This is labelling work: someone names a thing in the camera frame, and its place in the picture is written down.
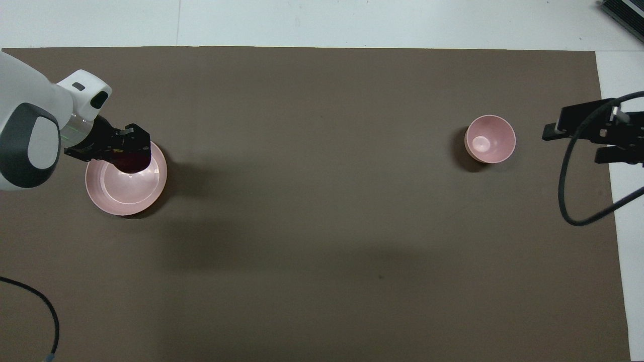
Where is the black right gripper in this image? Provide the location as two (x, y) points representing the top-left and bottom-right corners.
(542, 98), (644, 165)

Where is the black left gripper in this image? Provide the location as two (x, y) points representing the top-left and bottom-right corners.
(64, 114), (152, 163)

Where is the dark red apple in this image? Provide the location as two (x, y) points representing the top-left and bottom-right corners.
(112, 153), (152, 174)

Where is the pink plate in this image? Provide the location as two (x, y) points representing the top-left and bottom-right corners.
(85, 141), (168, 217)

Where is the pink bowl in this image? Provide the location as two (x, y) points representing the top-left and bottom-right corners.
(464, 115), (517, 164)

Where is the black ribbed device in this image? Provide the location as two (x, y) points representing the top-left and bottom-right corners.
(597, 0), (644, 44)

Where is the brown table mat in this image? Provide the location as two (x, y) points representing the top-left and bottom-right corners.
(0, 46), (632, 362)

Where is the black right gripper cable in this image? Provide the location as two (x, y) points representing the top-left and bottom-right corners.
(558, 91), (644, 227)

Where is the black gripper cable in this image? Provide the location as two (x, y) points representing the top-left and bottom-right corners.
(0, 276), (60, 362)
(558, 91), (644, 227)

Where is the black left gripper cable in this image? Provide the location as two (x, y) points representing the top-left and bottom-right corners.
(0, 276), (60, 362)

